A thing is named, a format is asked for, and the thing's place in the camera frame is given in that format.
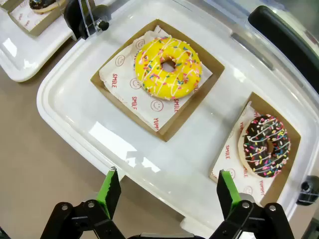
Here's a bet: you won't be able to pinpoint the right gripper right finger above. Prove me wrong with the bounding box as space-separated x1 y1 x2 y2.
209 169 296 239

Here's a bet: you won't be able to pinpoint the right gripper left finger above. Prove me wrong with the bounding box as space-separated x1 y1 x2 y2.
39 166 127 239

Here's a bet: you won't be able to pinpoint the white smile print paper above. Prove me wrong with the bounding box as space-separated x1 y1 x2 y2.
210 101 269 197
99 25 214 132
11 0 54 32

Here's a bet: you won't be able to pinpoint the chocolate donut rainbow sprinkles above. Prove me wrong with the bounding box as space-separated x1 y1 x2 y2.
238 114 292 179

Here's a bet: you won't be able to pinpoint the cardboard donut box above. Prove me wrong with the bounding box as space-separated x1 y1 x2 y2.
208 91 302 208
0 0 20 11
8 0 64 37
90 18 226 143

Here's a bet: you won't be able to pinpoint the yellow sprinkled donut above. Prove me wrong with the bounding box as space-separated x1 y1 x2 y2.
134 36 203 99

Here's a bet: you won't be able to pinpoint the chocolate donut with nuts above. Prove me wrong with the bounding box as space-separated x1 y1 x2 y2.
29 0 67 13

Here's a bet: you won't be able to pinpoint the white display tray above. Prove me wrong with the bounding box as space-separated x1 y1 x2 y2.
36 0 319 239
0 0 77 83

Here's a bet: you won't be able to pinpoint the clear display lid black handle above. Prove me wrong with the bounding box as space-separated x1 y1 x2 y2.
78 0 319 206
63 0 87 40

